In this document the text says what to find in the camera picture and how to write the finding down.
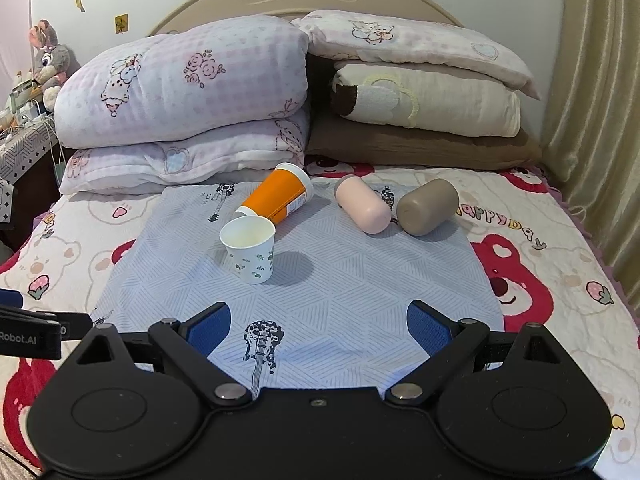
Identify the cream flower blanket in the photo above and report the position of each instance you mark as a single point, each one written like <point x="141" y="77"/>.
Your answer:
<point x="450" y="105"/>

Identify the pink checked folded quilt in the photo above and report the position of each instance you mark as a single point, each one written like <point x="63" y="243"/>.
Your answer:
<point x="200" y="85"/>

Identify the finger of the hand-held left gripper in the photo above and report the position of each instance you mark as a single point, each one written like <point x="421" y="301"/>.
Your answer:
<point x="10" y="298"/>

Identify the pink cup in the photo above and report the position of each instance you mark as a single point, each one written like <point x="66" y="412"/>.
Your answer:
<point x="362" y="205"/>

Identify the beige curtain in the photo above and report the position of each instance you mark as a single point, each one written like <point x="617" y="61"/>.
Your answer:
<point x="590" y="110"/>

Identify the cluttered bedside table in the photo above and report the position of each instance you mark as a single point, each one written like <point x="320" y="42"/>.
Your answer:
<point x="25" y="150"/>

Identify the white floral paper cup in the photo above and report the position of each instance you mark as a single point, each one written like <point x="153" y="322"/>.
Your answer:
<point x="248" y="256"/>

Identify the pink checked pillow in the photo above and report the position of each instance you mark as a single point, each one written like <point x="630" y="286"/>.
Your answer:
<point x="425" y="42"/>

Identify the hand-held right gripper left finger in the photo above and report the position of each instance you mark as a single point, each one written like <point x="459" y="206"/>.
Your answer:
<point x="210" y="329"/>

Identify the grey guitar print cloth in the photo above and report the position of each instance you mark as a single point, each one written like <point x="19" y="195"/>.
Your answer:
<point x="350" y="285"/>

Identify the grey plush rabbit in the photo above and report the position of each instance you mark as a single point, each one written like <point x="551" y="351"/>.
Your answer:
<point x="50" y="62"/>

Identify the brown pillow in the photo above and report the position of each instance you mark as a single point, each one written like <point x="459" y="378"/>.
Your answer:
<point x="425" y="151"/>

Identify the yellow wall hook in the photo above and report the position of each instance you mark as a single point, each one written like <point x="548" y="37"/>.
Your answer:
<point x="121" y="24"/>

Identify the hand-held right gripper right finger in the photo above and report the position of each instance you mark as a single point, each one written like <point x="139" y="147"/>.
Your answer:
<point x="429" y="329"/>

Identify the orange cup with white lid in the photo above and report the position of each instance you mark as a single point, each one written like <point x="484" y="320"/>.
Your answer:
<point x="275" y="195"/>

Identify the taupe cup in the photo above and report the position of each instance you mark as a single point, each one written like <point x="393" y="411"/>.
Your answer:
<point x="427" y="207"/>

